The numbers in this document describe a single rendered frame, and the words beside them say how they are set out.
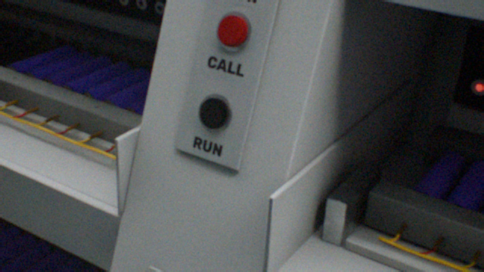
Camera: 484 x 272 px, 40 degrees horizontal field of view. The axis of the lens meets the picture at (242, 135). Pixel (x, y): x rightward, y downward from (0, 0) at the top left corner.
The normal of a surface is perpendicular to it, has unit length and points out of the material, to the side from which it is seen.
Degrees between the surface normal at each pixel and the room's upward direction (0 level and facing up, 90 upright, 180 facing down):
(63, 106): 109
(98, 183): 19
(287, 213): 90
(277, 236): 90
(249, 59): 90
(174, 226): 90
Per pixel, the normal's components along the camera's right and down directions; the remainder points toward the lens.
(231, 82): -0.49, 0.04
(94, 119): -0.54, 0.36
